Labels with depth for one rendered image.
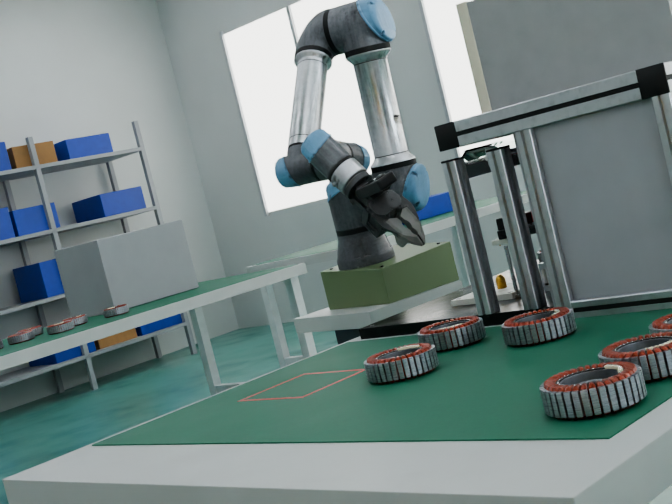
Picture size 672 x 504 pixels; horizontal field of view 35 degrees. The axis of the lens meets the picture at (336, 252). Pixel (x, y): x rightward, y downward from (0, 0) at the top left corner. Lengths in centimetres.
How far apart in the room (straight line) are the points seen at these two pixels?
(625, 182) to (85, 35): 835
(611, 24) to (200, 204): 847
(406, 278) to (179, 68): 767
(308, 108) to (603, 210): 104
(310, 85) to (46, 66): 698
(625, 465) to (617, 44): 95
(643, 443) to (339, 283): 178
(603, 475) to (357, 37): 182
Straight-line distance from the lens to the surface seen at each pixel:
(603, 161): 175
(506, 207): 187
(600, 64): 185
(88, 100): 966
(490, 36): 196
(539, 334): 165
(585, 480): 100
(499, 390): 141
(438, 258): 276
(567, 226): 181
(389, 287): 265
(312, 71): 268
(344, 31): 269
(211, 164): 1004
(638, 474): 105
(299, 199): 926
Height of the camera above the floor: 105
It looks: 3 degrees down
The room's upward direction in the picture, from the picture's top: 14 degrees counter-clockwise
